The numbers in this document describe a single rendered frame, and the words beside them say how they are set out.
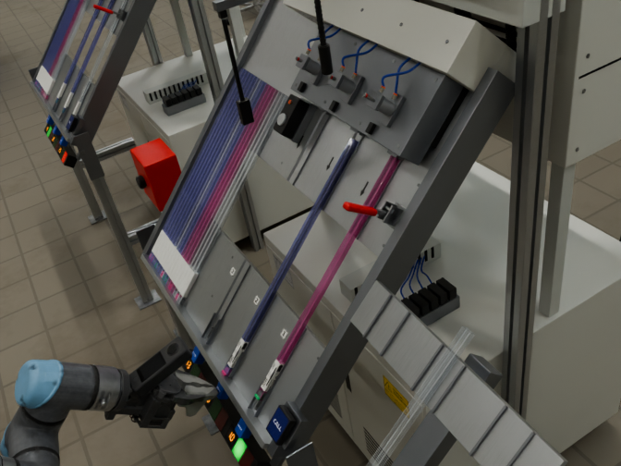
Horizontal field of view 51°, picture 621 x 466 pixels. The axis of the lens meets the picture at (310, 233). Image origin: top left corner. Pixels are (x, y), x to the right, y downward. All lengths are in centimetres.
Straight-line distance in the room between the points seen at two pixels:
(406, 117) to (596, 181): 207
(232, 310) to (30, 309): 168
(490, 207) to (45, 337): 175
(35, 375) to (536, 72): 87
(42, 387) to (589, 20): 101
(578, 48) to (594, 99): 12
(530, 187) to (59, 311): 211
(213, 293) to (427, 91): 64
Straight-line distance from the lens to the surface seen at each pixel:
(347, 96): 109
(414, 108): 99
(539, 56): 98
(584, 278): 157
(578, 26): 110
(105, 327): 262
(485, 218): 172
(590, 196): 291
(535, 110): 102
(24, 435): 116
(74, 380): 112
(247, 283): 127
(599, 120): 123
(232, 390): 123
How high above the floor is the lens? 165
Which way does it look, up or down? 37 degrees down
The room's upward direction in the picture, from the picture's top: 11 degrees counter-clockwise
